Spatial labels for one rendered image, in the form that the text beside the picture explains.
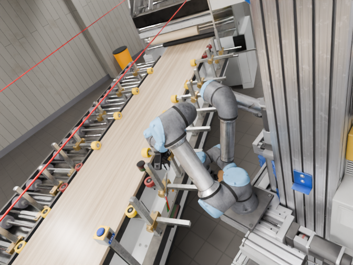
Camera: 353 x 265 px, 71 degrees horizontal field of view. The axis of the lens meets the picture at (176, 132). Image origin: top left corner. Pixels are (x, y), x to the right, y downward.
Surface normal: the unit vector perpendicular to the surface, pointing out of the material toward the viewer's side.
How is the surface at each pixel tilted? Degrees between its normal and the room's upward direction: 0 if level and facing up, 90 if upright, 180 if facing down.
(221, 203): 62
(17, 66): 90
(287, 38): 90
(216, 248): 0
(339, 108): 90
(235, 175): 7
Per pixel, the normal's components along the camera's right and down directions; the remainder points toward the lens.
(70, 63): 0.70, 0.23
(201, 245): -0.33, -0.73
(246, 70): -0.30, 0.68
